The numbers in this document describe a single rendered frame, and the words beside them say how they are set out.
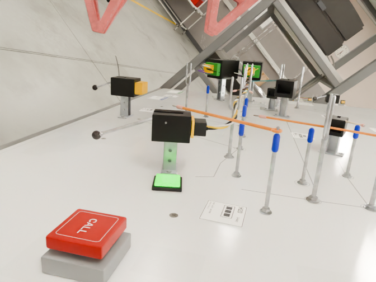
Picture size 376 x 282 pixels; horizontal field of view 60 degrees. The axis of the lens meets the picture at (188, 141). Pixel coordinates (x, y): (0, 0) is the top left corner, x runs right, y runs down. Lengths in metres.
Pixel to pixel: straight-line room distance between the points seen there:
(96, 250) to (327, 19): 1.35
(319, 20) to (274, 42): 6.61
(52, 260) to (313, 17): 1.35
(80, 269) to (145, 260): 0.06
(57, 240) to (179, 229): 0.13
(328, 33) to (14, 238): 1.35
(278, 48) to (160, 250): 7.80
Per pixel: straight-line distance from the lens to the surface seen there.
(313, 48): 1.41
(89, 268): 0.29
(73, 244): 0.28
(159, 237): 0.34
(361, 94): 8.09
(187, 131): 0.47
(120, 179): 0.47
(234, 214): 0.40
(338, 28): 1.50
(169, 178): 0.45
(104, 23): 0.47
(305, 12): 1.48
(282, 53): 8.04
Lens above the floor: 1.30
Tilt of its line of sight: 20 degrees down
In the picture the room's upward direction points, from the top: 53 degrees clockwise
